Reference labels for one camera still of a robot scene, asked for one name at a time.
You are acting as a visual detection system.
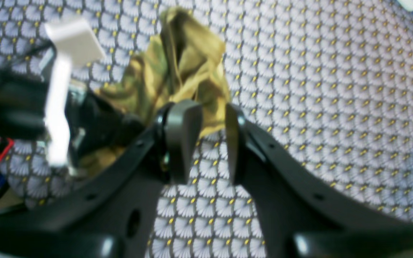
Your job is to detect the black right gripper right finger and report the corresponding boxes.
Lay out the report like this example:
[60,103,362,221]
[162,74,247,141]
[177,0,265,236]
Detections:
[225,103,413,258]

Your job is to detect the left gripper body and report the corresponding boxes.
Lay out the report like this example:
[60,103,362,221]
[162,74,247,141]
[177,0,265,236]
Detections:
[0,18,144,167]

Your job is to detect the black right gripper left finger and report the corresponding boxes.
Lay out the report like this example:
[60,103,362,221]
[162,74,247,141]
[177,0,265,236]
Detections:
[0,100,202,258]

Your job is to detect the camouflage T-shirt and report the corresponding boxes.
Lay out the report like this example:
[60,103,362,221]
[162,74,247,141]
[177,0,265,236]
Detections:
[77,7,232,176]

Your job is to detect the red black clamp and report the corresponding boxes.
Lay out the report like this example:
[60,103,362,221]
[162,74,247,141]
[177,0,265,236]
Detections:
[0,138,14,162]

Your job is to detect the fan-patterned blue tablecloth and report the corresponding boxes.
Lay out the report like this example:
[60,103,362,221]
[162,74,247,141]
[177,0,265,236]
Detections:
[0,0,413,258]

